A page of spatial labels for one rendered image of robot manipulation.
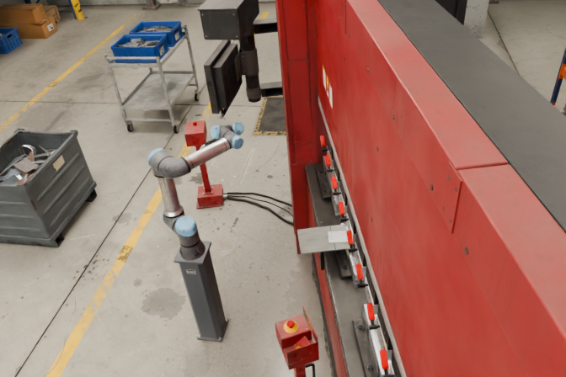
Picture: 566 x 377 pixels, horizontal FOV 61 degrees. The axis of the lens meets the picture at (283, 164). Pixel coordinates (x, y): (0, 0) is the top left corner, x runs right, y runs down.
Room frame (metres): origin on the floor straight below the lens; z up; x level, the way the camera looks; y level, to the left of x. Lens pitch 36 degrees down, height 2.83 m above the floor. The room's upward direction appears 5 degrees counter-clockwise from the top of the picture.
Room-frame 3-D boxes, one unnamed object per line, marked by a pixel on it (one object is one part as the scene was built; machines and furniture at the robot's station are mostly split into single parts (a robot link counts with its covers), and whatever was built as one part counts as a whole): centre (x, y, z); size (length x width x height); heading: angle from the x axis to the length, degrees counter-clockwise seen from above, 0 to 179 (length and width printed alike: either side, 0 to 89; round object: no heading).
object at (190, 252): (2.06, 0.58, 0.82); 0.15 x 0.15 x 0.10
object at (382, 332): (1.07, -0.35, 1.26); 0.15 x 0.09 x 0.17; 2
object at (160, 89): (5.19, 1.37, 0.47); 0.90 x 0.66 x 0.95; 167
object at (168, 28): (5.43, 1.30, 0.92); 0.50 x 0.36 x 0.18; 77
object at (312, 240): (1.84, -0.18, 1.00); 0.26 x 0.18 x 0.01; 92
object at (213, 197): (3.46, 0.70, 0.41); 0.25 x 0.20 x 0.83; 92
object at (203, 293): (2.06, 0.58, 0.39); 0.18 x 0.18 x 0.77; 77
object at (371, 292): (1.27, -0.34, 1.26); 0.15 x 0.09 x 0.17; 2
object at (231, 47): (3.07, 0.34, 1.42); 0.45 x 0.12 x 0.36; 166
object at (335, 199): (2.39, -0.31, 0.92); 0.50 x 0.06 x 0.10; 2
